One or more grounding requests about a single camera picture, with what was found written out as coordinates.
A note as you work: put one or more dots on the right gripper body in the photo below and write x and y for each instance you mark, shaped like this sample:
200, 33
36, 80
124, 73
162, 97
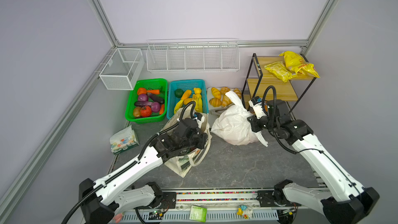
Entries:
263, 124

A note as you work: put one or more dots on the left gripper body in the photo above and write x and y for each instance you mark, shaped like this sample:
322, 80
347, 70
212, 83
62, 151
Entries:
197, 140

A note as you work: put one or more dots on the cream canvas tote bag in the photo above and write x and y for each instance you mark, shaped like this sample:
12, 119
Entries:
182, 164

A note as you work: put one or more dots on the white plastic grocery bag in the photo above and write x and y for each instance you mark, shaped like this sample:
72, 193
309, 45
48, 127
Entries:
233, 125

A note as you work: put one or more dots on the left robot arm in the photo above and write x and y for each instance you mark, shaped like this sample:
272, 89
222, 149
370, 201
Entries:
130, 168

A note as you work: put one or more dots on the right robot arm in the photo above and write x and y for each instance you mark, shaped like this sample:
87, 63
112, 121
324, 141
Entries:
297, 138

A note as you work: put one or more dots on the black wooden shelf rack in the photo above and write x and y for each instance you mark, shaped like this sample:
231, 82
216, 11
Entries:
258, 79

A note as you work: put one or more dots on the white bread tray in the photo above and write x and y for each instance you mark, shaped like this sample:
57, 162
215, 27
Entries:
209, 96

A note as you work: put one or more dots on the teal plastic basket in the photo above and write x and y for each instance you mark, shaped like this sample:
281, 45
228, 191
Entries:
185, 85

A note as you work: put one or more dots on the banana bunch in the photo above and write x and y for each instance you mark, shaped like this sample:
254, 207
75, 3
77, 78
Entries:
196, 98

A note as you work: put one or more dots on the orange pear behind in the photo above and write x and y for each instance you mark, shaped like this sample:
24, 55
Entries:
186, 94

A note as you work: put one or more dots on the green avocado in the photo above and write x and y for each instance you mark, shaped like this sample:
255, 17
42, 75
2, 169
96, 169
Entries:
178, 93

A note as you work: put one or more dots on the croissant front left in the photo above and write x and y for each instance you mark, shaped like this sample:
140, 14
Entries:
215, 102

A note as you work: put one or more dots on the croissant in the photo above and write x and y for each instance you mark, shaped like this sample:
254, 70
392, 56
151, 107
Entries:
216, 93
226, 101
224, 90
215, 102
237, 92

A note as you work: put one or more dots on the croissant far right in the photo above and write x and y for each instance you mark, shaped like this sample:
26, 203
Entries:
237, 92

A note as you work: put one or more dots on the yellow chip bag left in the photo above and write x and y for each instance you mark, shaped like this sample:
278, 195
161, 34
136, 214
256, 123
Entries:
280, 71

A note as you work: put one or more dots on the yellow chip bag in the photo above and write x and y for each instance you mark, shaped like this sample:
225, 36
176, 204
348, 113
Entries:
297, 64
280, 71

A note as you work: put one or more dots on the yellow lemon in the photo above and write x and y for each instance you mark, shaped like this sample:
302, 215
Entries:
197, 90

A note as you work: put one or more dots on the dark purple eggplant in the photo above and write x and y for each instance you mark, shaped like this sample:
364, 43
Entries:
156, 98

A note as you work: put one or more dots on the croissant far left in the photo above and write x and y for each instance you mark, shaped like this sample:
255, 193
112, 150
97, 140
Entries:
216, 93

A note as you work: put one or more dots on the croissant centre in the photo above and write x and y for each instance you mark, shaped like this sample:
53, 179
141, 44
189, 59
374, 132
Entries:
226, 101

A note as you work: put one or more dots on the orange carrot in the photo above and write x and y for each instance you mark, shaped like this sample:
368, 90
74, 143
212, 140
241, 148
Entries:
156, 92

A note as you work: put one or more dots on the purple eggplant front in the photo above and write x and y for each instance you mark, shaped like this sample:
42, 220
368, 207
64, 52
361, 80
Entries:
143, 103

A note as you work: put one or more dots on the yellow chip bag right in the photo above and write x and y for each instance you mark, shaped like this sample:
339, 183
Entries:
297, 64

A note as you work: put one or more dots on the purple onion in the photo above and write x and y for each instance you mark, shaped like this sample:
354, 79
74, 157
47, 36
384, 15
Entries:
143, 98

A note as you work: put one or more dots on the croissant top middle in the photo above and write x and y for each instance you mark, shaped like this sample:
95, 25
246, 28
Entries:
224, 90

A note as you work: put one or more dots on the white tissue pack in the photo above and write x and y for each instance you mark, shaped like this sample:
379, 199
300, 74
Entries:
123, 140

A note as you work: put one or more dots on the orange red tomato back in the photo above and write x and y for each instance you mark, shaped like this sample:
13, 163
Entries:
142, 91

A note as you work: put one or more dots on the green plastic basket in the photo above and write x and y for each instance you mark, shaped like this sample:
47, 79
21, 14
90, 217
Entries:
132, 113

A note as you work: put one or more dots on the green small box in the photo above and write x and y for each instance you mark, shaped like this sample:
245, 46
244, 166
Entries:
198, 214

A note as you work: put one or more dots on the small white mesh basket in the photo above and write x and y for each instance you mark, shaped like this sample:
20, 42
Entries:
122, 69

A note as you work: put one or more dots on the yellow toy figure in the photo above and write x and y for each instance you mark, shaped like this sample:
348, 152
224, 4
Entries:
244, 212

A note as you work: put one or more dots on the pink toy figure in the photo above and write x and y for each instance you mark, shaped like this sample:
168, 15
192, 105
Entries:
118, 218

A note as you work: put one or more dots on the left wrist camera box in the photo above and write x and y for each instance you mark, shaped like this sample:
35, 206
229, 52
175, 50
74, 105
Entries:
199, 118

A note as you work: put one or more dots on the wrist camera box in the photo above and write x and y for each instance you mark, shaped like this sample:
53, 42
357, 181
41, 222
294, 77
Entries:
199, 118
256, 104

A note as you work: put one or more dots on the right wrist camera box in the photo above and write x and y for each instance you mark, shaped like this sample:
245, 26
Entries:
256, 104

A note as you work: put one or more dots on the long white wire basket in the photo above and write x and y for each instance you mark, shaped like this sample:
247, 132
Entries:
193, 55

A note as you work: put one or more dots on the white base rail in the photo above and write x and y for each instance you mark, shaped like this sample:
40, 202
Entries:
214, 203

